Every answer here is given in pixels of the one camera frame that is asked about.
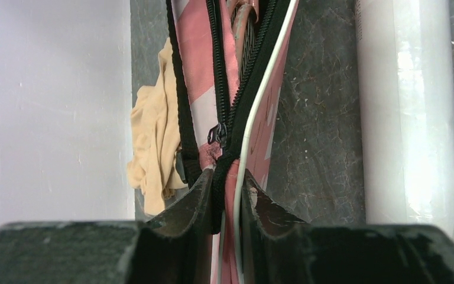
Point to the beige cloth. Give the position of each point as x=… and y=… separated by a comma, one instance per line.
x=156, y=138

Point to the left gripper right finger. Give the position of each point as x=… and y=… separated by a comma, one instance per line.
x=279, y=247

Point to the white shuttlecock tube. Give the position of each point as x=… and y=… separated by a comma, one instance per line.
x=406, y=91

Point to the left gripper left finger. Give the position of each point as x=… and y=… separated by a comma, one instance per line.
x=173, y=247

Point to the pink frame badminton racket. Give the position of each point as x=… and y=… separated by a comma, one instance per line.
x=244, y=17

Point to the pink SPORT racket bag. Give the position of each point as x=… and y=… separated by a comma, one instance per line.
x=226, y=124

